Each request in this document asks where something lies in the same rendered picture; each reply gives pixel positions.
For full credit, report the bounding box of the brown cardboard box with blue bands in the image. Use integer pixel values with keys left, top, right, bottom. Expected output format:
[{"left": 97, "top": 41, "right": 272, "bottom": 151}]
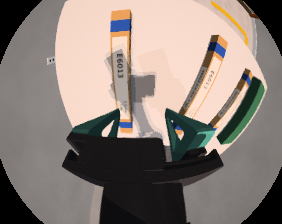
[{"left": 179, "top": 35, "right": 228, "bottom": 118}]

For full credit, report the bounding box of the dark green flat box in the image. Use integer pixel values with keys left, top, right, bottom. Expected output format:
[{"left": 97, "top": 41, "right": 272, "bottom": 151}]
[{"left": 217, "top": 76, "right": 265, "bottom": 145}]

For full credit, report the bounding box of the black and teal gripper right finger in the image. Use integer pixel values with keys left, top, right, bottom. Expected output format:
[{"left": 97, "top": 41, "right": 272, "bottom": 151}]
[{"left": 165, "top": 108, "right": 215, "bottom": 161}]

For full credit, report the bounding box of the orange welding electrode pack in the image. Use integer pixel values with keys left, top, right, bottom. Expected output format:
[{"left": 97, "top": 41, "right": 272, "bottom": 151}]
[{"left": 110, "top": 9, "right": 132, "bottom": 133}]

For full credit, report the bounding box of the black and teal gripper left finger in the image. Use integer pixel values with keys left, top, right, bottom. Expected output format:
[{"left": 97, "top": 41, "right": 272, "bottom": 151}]
[{"left": 71, "top": 108, "right": 121, "bottom": 137}]

